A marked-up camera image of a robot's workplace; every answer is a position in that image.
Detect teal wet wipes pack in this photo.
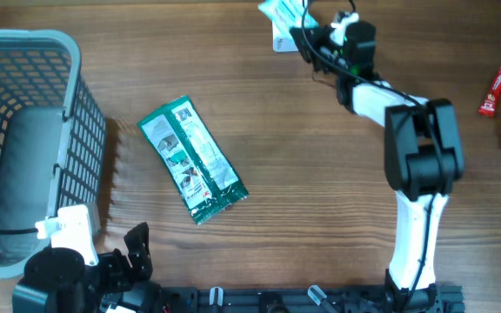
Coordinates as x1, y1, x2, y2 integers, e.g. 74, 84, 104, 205
257, 0, 318, 37

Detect green 3M gloves package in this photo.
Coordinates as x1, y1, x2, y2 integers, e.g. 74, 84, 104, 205
137, 96, 249, 225

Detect red Nescafe stick sachet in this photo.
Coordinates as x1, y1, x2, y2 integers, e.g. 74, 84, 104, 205
478, 66, 501, 117

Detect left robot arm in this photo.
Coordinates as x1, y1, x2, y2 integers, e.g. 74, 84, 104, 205
12, 223, 165, 313

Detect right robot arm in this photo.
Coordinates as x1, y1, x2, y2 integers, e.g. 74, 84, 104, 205
290, 14, 465, 312

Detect white barcode scanner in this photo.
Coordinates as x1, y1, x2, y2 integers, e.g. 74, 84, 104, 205
271, 23, 298, 53

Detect grey plastic shopping basket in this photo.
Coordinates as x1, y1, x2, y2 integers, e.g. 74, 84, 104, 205
0, 30, 107, 278

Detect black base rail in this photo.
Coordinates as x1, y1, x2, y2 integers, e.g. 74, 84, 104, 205
154, 284, 466, 313

